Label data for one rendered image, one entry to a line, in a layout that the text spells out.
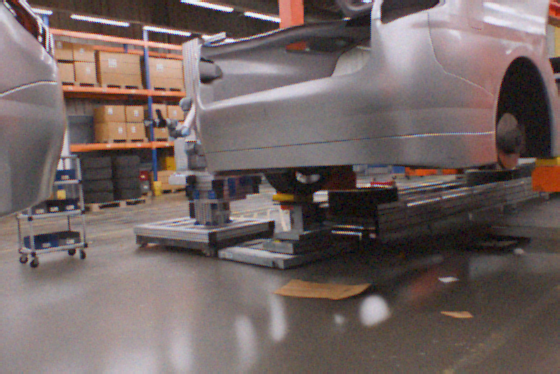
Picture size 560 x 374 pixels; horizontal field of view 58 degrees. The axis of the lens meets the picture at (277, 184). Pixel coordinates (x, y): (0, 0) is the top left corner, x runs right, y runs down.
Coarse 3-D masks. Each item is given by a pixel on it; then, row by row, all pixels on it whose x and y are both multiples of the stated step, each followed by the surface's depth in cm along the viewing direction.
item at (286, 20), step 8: (280, 0) 478; (288, 0) 471; (296, 0) 474; (280, 8) 479; (288, 8) 472; (296, 8) 474; (280, 16) 480; (288, 16) 472; (296, 16) 474; (280, 24) 481; (288, 24) 473; (296, 24) 474
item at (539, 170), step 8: (536, 160) 324; (544, 160) 320; (552, 160) 317; (536, 168) 323; (544, 168) 319; (552, 168) 316; (536, 176) 323; (544, 176) 320; (552, 176) 316; (536, 184) 323; (544, 184) 320; (552, 184) 316
